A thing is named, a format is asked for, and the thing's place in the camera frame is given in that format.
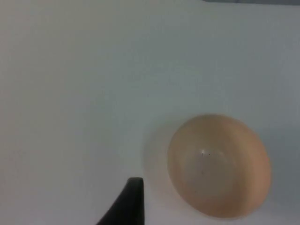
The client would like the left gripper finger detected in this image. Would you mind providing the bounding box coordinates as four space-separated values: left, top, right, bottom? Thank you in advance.
95 177 146 225

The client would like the pale wooden bowl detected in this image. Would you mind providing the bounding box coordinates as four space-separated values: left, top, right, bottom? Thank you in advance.
167 113 273 218

